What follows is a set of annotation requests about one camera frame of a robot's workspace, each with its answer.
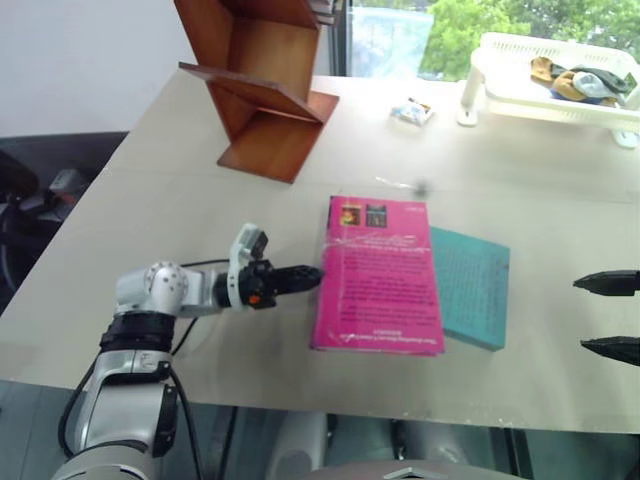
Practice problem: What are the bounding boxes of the white plastic basket rack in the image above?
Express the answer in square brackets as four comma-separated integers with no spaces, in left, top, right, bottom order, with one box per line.
[456,31,640,149]

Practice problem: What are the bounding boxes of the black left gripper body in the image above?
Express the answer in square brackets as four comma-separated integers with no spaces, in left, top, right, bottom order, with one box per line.
[237,259,280,312]

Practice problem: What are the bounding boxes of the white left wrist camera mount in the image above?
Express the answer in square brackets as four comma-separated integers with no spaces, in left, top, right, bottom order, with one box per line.
[226,222,272,315]

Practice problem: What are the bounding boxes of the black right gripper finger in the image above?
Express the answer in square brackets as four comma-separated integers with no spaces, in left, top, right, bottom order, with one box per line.
[579,335,640,370]
[572,269,640,297]

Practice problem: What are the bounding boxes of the black chair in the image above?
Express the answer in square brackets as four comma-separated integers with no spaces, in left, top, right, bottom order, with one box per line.
[0,130,131,316]

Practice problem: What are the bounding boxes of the pink paperback book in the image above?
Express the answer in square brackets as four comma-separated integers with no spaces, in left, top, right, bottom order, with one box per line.
[308,195,446,358]

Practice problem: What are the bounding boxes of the small grey box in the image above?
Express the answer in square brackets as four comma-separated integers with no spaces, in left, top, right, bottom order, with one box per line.
[48,168,90,197]

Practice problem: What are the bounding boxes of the teal book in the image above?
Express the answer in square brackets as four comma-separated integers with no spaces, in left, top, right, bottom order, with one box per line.
[429,226,512,353]

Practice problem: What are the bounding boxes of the yellow tan cloth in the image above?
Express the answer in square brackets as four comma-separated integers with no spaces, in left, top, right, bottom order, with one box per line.
[548,69,591,102]

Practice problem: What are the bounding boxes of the wooden zigzag bookshelf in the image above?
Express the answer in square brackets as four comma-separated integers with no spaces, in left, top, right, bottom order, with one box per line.
[173,0,341,185]

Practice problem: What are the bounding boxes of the dark window frame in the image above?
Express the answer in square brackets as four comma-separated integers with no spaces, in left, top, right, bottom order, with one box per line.
[330,0,357,78]

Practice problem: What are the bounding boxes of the brown cloth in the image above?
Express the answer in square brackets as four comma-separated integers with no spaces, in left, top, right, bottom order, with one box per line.
[529,56,554,85]

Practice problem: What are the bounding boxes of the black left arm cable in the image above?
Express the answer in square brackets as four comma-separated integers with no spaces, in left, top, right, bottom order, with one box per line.
[57,257,236,480]

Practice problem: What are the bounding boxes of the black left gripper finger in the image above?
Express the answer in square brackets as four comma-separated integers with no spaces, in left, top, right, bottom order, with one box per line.
[273,264,325,283]
[274,276,322,297]

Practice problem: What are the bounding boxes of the small white snack packet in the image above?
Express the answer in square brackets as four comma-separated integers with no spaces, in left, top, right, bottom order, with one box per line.
[390,97,435,129]

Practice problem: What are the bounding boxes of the grey rounded robot body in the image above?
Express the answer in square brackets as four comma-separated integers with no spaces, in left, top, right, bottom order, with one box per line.
[263,410,534,480]

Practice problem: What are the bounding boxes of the grey sock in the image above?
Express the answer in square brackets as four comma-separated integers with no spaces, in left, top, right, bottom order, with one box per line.
[571,71,607,101]

